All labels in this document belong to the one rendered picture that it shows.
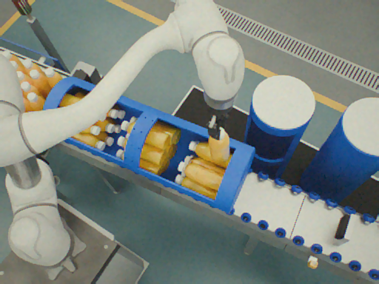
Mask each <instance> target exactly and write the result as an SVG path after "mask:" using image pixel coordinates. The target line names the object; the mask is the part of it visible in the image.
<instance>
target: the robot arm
mask: <svg viewBox="0 0 379 284"><path fill-rule="evenodd" d="M165 50H176V51H179V52H180V53H181V54H184V53H188V54H192V55H193V59H194V61H195V64H196V68H197V71H198V77H199V79H200V80H201V84H202V86H203V87H204V100H205V101H206V103H207V107H208V109H209V111H210V112H211V113H212V115H211V119H212V122H210V121H209V122H208V123H207V127H208V134H209V135H210V136H211V138H214V139H216V140H220V137H221V129H220V127H222V128H223V129H225V128H226V123H227V119H228V117H229V115H228V114H227V113H228V112H229V111H230V110H231V109H232V107H233V105H234V103H235V99H236V98H237V97H238V90H239V88H240V87H241V83H242V81H243V77H244V70H245V59H244V52H243V50H242V49H241V45H239V43H238V42H237V41H236V40H235V39H233V38H230V36H229V33H228V29H227V26H226V24H225V21H224V19H223V16H222V15H221V13H220V10H219V9H218V7H217V6H216V4H215V2H213V0H177V2H176V4H175V11H174V12H173V13H170V16H169V18H168V19H167V21H166V22H165V23H164V24H162V25H161V26H160V27H157V28H155V29H154V30H151V31H150V32H148V33H147V34H146V35H144V36H143V37H141V38H140V39H139V40H137V42H135V43H134V45H133V46H131V48H129V49H128V51H127V52H126V53H125V54H124V55H123V57H122V58H121V59H120V60H119V61H118V62H117V64H115V66H114V67H113V68H112V69H111V70H110V71H109V72H108V73H107V74H106V75H105V76H104V78H103V79H102V80H101V81H100V82H99V84H98V85H96V87H95V88H94V89H93V90H92V91H91V92H90V93H88V95H86V97H84V98H82V99H81V100H80V101H78V102H77V103H75V104H72V105H70V106H65V107H62V108H55V109H48V110H44V111H34V112H26V113H24V112H25V107H24V100H23V97H22V89H21V85H20V83H19V77H18V75H17V73H16V69H15V67H13V65H12V64H11V63H10V61H9V60H8V59H7V58H6V57H5V56H4V55H2V54H1V53H0V167H5V169H6V170H7V172H8V174H7V177H6V179H5V184H6V187H7V190H8V194H9V197H10V202H11V204H12V207H13V216H14V218H13V223H12V224H11V226H10V230H9V232H8V240H9V245H10V247H11V249H12V251H14V252H15V254H17V256H18V257H20V258H21V259H23V260H26V261H27V262H31V263H33V264H37V265H40V266H41V267H42V268H43V269H44V270H45V272H46V273H47V278H48V279H49V280H56V279H57V277H58V276H59V275H60V273H61V272H62V271H63V270H64V269H65V268H67V269H68V270H69V271H71V272H72V273H75V272H76V271H77V270H78V268H77V267H76V264H75V263H74V262H73V260H74V259H75V258H76V257H77V256H78V255H79V254H80V253H82V252H83V251H85V250H86V249H87V244H86V243H84V242H82V241H81V240H80V239H79V238H78V237H77V235H76V234H75V233H74V232H73V230H71V228H69V226H68V225H67V224H66V221H65V219H64V218H63V217H60V215H59V213H58V201H57V195H56V185H55V181H54V178H53V172H52V171H51V169H50V167H49V166H48V165H47V164H46V163H45V162H44V161H42V160H40V159H38V158H36V154H38V153H41V152H43V151H45V150H47V149H48V148H50V147H52V146H53V145H56V144H57V143H60V142H62V141H63V140H66V139H68V138H70V137H72V136H73V135H76V134H78V133H79V132H82V131H83V130H85V129H87V128H88V127H90V126H91V125H93V124H94V123H95V122H97V121H98V120H99V119H101V118H102V117H103V116H104V115H105V114H107V112H108V111H109V110H110V109H111V108H112V107H113V105H114V104H115V102H116V101H118V99H119V98H120V97H121V96H122V94H123V93H124V91H125V90H126V88H128V86H129V85H130V84H131V83H132V82H133V80H134V79H135V78H136V76H137V75H138V73H139V72H140V71H141V70H142V69H143V67H144V66H145V64H147V62H149V60H150V59H151V58H152V57H153V56H154V55H156V54H158V53H160V52H161V51H165Z"/></svg>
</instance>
